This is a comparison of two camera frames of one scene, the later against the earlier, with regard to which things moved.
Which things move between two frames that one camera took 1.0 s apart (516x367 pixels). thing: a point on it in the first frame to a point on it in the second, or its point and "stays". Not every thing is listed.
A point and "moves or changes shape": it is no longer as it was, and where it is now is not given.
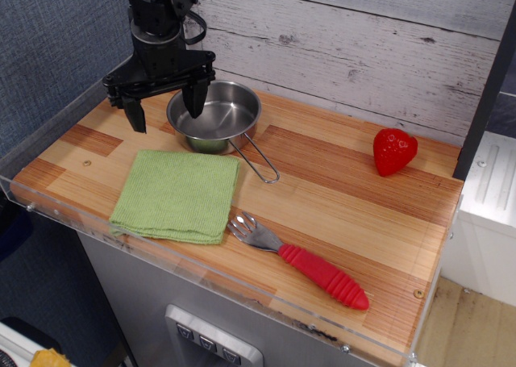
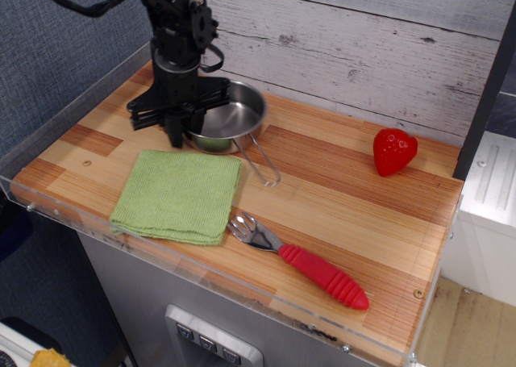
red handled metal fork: x=257 y=237 stays
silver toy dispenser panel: x=197 y=343 stays
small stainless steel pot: x=230 y=111 moves or changes shape
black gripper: x=160 y=68 to x=178 y=89
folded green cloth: x=176 y=198 stays
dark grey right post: x=476 y=131 stays
